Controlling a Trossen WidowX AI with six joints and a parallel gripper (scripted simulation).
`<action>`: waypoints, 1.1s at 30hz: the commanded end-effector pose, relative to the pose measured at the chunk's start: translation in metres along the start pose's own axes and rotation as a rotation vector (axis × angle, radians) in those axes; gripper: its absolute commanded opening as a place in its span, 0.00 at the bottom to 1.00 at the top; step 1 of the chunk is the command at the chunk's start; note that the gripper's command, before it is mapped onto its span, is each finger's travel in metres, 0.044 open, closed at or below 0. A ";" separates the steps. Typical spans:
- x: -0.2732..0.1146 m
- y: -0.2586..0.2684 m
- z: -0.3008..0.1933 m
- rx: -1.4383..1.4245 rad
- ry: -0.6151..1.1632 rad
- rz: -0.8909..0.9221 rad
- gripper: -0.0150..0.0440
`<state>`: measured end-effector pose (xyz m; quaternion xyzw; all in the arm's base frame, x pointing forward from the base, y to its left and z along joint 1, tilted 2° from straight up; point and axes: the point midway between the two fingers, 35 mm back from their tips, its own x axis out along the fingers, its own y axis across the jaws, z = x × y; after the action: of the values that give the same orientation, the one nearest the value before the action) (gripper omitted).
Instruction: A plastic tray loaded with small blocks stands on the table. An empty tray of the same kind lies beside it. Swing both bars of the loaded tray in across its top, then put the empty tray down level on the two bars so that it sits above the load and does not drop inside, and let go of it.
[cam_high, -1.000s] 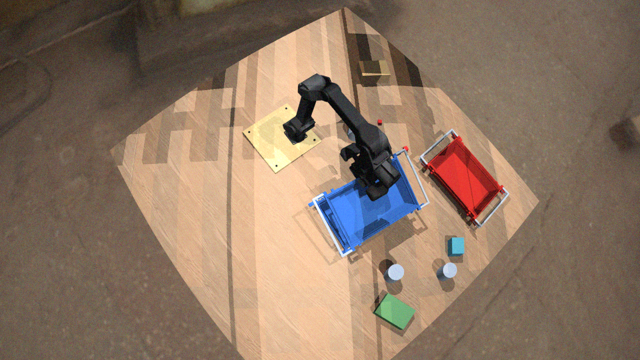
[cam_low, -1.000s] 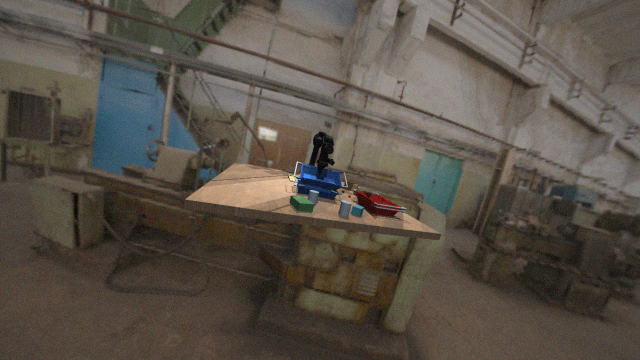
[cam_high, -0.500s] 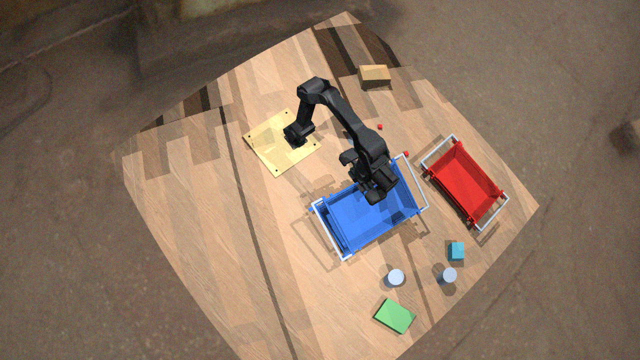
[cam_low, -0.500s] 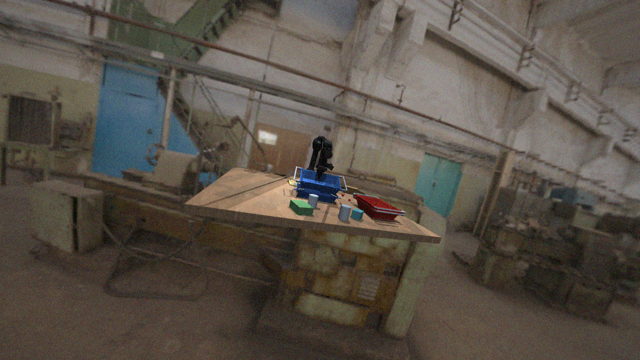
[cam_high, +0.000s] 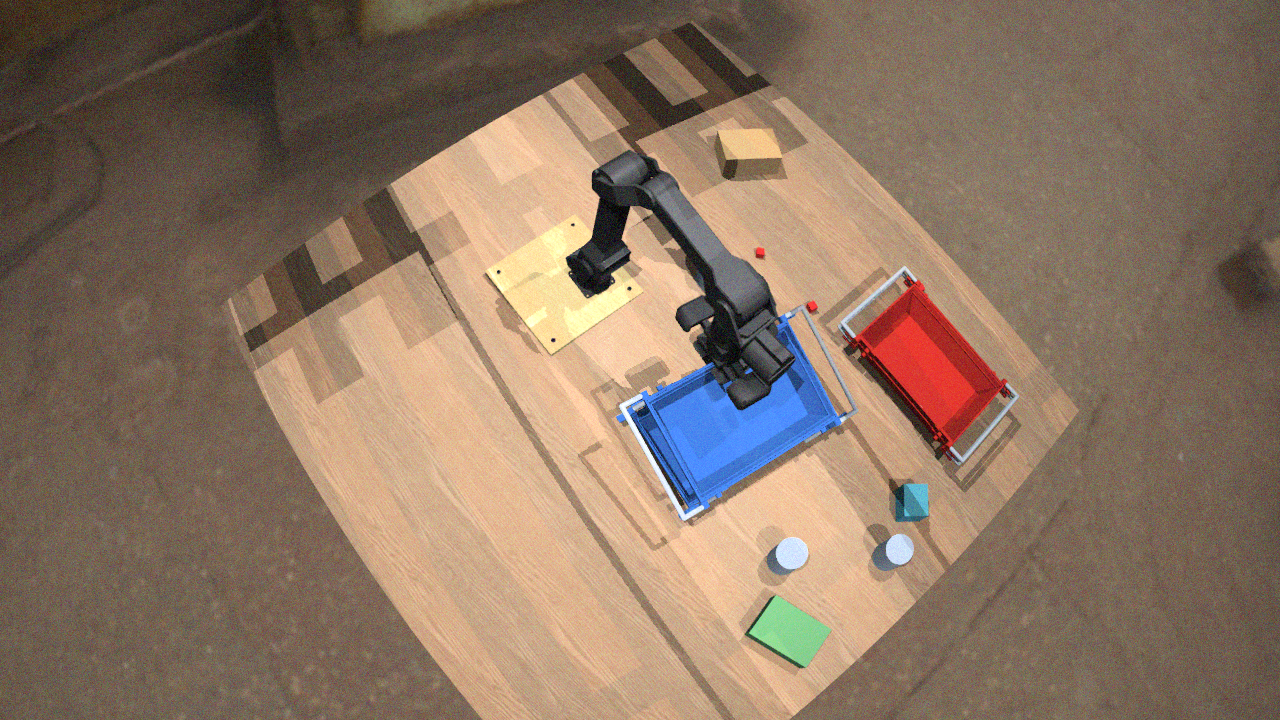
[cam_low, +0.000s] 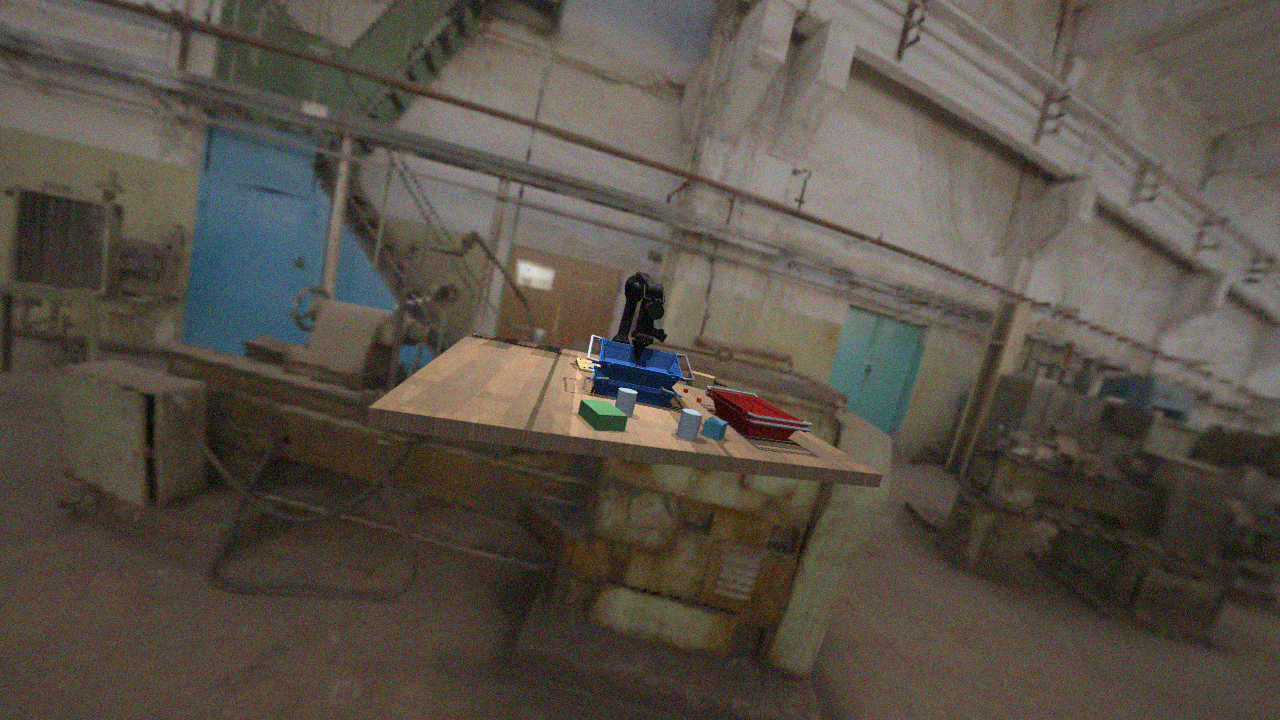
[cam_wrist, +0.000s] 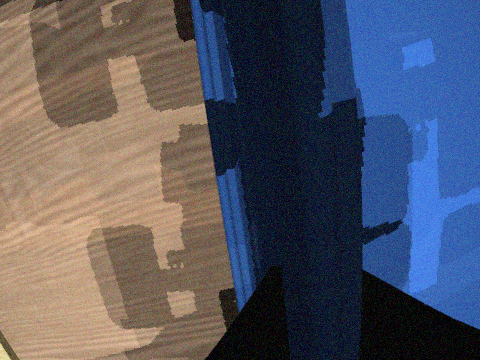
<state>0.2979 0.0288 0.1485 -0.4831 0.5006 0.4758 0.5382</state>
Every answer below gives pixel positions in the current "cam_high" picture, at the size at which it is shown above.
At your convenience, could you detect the light blue cube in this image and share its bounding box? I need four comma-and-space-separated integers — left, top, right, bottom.
895, 484, 929, 521

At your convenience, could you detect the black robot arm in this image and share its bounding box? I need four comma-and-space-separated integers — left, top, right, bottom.
564, 150, 796, 386

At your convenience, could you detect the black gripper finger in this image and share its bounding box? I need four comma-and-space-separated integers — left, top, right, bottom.
710, 366, 750, 386
692, 340, 713, 365

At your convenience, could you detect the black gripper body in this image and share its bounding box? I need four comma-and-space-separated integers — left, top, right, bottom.
675, 296, 772, 410

